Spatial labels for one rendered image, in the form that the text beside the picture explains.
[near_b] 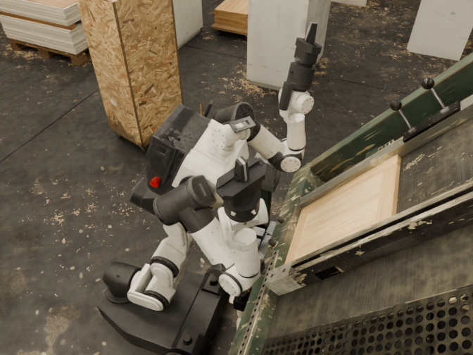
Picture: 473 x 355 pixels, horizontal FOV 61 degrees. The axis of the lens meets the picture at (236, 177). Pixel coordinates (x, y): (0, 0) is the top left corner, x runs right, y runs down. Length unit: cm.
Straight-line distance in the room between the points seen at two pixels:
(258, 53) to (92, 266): 248
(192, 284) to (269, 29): 248
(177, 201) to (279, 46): 296
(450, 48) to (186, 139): 433
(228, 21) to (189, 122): 397
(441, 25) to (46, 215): 435
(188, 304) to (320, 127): 211
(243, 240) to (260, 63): 317
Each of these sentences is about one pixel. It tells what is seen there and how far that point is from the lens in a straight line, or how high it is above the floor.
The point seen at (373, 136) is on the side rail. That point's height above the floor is 116.
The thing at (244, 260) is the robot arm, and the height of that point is 126.
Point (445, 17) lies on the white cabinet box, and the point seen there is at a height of 44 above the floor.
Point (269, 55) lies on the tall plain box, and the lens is 405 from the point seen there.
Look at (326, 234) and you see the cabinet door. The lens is 148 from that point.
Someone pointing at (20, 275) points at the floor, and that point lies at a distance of 293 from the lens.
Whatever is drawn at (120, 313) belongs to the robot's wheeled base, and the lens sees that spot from 236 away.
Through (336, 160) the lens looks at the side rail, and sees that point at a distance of 187.
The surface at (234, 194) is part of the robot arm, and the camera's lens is 85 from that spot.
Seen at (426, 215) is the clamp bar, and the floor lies 144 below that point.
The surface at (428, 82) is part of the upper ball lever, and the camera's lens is 143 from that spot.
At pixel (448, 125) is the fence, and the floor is 143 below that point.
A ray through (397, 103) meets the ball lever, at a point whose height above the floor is 143.
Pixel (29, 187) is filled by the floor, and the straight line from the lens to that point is 347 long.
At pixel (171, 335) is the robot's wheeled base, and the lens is 225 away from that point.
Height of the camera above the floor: 218
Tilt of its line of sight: 43 degrees down
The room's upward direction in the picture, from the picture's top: straight up
